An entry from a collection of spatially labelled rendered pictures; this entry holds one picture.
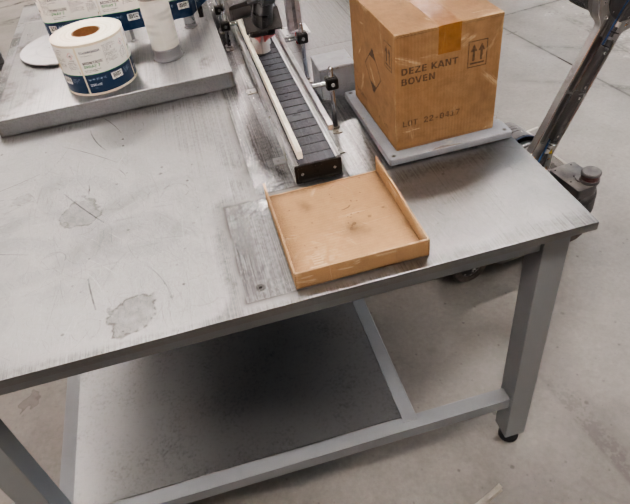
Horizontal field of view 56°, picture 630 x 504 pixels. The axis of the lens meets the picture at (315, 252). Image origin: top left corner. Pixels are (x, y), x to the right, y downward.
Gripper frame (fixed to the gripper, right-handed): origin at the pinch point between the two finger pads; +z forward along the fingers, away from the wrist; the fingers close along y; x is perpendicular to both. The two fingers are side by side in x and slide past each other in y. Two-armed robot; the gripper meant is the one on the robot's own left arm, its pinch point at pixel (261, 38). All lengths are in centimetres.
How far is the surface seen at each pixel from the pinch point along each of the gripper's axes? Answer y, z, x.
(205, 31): 13.8, 22.4, -20.3
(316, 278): 10, -47, 79
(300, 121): -0.5, -20.2, 36.5
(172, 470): 50, 10, 110
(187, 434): 45, 15, 102
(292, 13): -14.9, 17.3, -18.0
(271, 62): -1.2, 1.5, 7.1
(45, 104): 64, 7, 4
